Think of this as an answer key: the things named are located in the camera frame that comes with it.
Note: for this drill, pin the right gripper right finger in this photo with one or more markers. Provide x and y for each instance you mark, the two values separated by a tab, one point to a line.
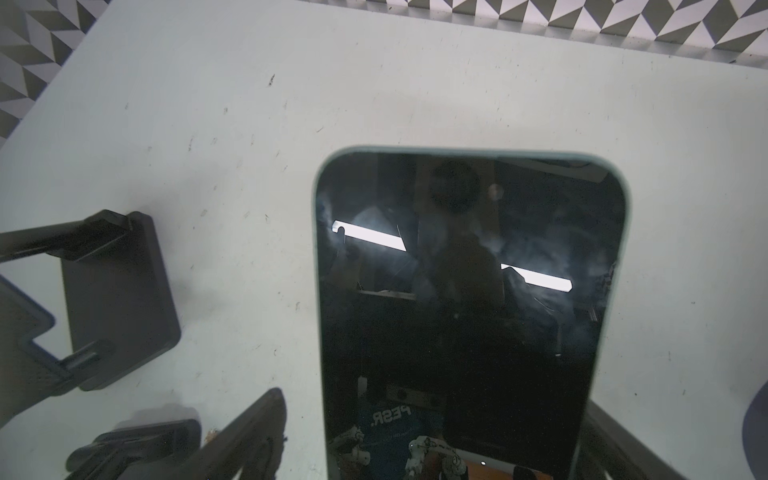
608	451

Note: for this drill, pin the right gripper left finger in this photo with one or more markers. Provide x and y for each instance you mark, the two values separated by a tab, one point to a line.
250	447

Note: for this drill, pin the black stand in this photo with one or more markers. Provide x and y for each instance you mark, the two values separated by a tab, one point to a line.
138	452
120	308

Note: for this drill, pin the black phone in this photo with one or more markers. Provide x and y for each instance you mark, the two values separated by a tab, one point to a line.
462	297

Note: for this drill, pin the grey stand under middle phone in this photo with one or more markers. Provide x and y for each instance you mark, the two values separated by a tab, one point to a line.
755	434

